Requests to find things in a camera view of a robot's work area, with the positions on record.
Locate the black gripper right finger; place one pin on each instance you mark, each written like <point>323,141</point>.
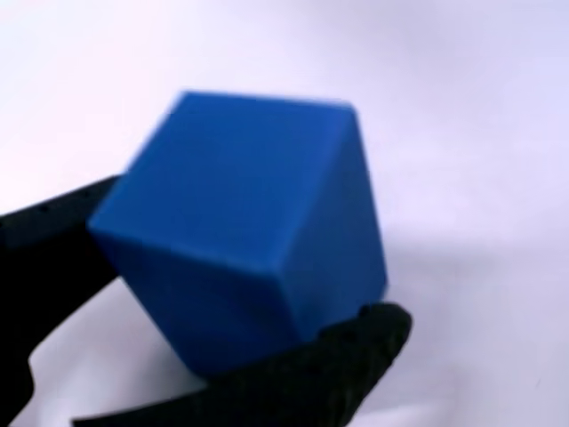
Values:
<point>289,387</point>

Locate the blue cube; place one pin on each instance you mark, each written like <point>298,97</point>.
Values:
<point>231,222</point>

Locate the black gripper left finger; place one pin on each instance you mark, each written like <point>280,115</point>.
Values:
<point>40,249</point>

